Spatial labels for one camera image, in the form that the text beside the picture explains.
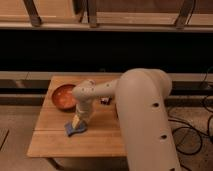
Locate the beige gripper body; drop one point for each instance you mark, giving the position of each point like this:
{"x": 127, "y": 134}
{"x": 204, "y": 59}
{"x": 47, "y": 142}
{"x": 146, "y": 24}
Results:
{"x": 84, "y": 110}

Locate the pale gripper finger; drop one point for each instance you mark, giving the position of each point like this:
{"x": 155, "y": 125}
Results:
{"x": 76, "y": 121}

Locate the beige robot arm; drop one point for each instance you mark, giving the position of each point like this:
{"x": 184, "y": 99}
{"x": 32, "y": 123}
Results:
{"x": 139, "y": 95}

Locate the orange bowl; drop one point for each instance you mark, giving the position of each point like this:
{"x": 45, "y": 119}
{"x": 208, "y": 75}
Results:
{"x": 62, "y": 97}

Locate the wooden table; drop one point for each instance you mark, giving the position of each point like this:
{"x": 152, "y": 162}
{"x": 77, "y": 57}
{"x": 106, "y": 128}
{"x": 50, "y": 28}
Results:
{"x": 102, "y": 139}

